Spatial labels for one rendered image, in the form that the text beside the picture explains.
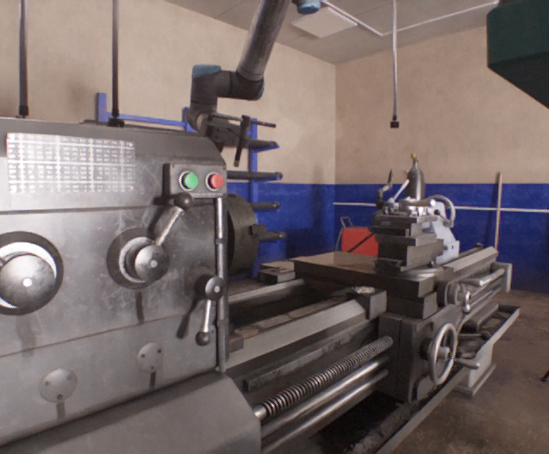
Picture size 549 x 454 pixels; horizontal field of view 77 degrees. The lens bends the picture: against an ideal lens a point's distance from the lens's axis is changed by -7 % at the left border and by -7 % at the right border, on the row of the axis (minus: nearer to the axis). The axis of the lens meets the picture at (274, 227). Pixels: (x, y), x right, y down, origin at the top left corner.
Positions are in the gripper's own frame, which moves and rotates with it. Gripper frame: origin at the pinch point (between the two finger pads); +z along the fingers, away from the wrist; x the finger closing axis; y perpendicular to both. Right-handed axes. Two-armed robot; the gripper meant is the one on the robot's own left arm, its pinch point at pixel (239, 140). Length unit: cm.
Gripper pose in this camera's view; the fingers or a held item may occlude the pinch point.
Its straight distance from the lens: 103.3
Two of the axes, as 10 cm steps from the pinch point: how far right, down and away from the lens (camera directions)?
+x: 8.3, 0.1, 5.6
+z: 5.0, 4.4, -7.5
